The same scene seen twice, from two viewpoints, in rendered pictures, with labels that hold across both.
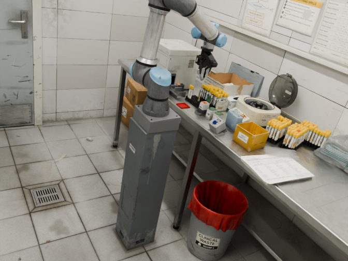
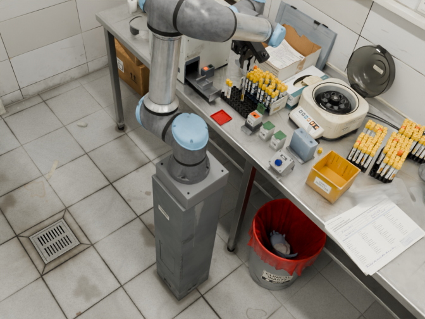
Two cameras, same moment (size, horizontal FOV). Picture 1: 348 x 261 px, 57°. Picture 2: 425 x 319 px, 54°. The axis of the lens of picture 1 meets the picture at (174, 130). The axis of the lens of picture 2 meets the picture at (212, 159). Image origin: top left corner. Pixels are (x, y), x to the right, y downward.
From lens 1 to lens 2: 0.85 m
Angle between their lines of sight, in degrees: 25
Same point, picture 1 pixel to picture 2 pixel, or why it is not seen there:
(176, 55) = not seen: hidden behind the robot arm
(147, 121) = (183, 197)
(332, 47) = not seen: outside the picture
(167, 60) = (183, 43)
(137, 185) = (181, 254)
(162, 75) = (194, 135)
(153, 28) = (164, 62)
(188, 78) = (219, 53)
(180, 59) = not seen: hidden behind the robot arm
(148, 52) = (163, 96)
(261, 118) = (341, 128)
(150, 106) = (183, 172)
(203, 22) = (248, 33)
